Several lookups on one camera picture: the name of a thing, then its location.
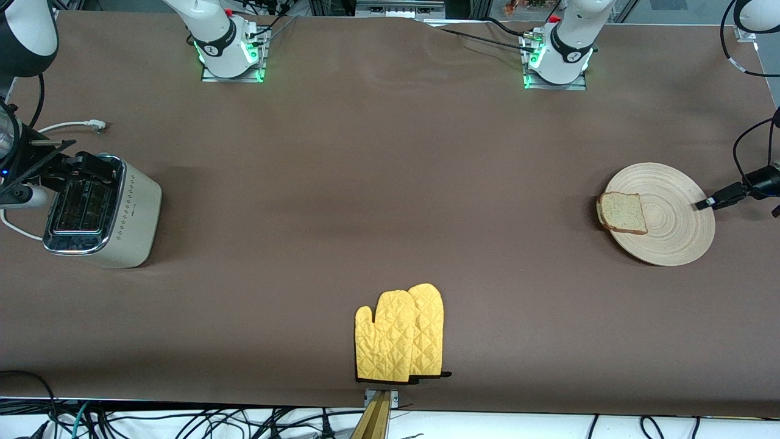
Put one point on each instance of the large table cover sheet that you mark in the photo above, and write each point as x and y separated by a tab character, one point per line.
390	152

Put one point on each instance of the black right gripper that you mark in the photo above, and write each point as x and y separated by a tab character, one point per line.
56	167

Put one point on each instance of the slice of bread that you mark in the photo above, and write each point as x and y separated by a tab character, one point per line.
624	213

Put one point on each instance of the aluminium frame beam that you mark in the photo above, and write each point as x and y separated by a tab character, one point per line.
399	7

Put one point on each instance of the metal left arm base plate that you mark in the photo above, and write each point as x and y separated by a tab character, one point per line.
557	87

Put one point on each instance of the beige and chrome toaster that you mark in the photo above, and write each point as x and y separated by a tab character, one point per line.
131	213

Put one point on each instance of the wooden post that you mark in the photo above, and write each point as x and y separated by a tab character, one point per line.
375	424

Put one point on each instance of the small metal bracket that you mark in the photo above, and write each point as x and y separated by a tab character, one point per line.
395	399

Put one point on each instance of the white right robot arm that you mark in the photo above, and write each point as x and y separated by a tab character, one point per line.
213	30

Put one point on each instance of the yellow quilted oven mitt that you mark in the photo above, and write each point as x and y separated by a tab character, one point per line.
384	341
429	329

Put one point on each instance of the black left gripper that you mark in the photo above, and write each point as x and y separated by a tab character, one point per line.
763	180

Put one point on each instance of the orange background object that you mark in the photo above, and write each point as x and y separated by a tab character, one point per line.
530	6

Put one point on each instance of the round wooden plate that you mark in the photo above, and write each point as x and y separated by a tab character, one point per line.
664	231

